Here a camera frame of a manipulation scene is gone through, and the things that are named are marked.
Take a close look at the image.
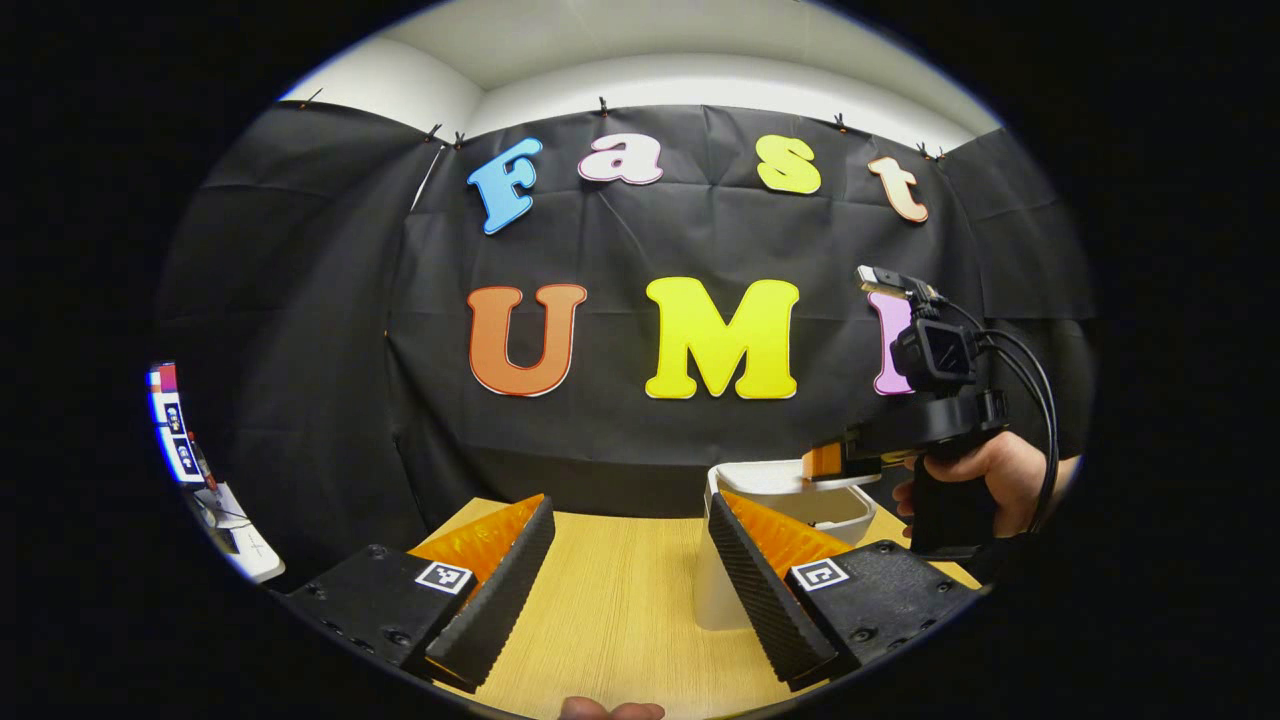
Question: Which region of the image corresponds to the black camera cable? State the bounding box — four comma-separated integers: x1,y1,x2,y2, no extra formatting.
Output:
935,295,1061,536

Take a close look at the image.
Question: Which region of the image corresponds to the red and blue wall poster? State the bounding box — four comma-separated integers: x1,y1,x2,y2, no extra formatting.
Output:
148,362,208,488

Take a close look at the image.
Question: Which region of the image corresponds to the row of black cloth clips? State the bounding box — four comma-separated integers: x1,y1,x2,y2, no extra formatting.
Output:
300,88,946,163

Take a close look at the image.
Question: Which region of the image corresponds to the black backdrop cloth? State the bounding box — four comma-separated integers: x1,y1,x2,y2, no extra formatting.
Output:
150,100,1101,581

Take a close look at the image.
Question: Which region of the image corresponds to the white panel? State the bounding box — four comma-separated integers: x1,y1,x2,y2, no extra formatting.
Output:
190,483,287,585

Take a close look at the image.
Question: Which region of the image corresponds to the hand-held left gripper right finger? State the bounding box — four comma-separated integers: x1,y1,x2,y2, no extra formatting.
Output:
706,490,983,693

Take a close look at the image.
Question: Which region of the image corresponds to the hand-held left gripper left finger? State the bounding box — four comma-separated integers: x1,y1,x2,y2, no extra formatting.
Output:
283,493,557,694

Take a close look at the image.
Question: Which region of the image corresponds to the wooden desktop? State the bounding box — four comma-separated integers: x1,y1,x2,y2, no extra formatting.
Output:
415,497,983,720

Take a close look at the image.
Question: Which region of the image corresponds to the white desktop garbage bin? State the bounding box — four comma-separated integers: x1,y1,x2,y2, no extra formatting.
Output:
692,460,881,633

